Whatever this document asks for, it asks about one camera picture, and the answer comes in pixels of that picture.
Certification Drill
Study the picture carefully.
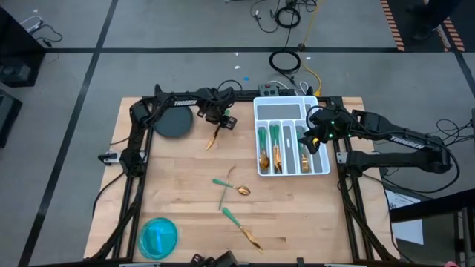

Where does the green-handled gold spoon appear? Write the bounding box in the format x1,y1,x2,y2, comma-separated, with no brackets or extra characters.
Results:
258,128,269,171
212,178,252,197
258,129,271,172
259,128,269,170

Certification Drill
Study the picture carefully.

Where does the dark grey round plate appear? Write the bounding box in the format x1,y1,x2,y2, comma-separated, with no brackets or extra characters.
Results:
152,105,194,139

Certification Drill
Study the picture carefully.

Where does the white cutlery tray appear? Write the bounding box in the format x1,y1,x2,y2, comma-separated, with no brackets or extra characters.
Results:
253,95,332,177

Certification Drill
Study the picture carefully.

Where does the grey power strip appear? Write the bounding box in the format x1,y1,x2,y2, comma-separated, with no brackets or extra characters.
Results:
258,83,281,96

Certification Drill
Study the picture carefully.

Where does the white paper sheet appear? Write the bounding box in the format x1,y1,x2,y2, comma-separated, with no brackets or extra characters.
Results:
385,188,425,245

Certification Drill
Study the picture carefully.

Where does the teal translucent round plate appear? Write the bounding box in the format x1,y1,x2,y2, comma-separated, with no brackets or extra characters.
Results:
137,217,180,260

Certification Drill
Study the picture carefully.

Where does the person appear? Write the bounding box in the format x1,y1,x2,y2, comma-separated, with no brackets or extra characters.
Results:
404,0,463,42

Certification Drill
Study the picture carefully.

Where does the white power strip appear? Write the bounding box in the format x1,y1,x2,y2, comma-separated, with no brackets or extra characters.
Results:
20,15,45,34

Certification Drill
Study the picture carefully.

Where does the black box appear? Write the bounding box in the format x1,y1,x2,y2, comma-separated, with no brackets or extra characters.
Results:
0,88,23,149

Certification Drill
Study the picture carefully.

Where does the black cabinet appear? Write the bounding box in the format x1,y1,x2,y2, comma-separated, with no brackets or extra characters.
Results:
0,7,48,88

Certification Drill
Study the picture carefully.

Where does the white cable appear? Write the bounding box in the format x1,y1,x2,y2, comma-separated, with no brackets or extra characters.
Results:
267,79,311,96

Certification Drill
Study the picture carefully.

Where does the yellow floor cable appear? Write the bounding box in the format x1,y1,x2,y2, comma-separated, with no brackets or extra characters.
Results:
301,0,323,96

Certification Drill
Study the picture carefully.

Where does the coiled black cable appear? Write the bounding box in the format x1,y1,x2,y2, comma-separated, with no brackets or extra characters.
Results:
268,50,302,75
274,6,301,30

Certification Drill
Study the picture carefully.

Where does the black cable bundle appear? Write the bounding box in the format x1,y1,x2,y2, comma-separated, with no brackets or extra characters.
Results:
378,117,475,197

